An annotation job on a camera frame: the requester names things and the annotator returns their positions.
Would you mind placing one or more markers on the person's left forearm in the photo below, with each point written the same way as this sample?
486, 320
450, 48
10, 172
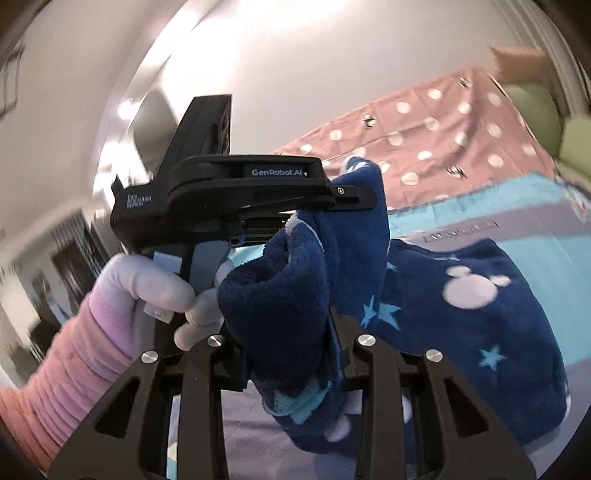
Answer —
60, 369

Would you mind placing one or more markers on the brown cardboard box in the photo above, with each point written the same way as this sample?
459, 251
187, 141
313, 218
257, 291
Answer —
519, 62

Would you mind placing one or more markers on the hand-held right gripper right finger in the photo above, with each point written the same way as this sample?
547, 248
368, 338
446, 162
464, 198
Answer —
346, 355

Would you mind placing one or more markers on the green pillow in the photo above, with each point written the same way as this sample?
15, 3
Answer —
540, 110

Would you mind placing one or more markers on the pink white-dotted bed sheet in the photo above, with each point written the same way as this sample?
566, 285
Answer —
415, 134

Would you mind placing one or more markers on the person's left hand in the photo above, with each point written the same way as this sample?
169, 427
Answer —
138, 281

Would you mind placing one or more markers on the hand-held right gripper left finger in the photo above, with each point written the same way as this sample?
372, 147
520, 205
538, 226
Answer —
203, 369

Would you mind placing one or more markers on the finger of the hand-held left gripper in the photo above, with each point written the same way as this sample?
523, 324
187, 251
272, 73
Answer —
353, 196

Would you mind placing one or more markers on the dark furniture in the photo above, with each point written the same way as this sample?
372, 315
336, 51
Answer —
78, 267

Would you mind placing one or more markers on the navy fleece garment white print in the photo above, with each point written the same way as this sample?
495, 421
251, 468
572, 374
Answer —
461, 323

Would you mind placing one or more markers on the beige curtain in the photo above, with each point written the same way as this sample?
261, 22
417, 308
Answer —
561, 60

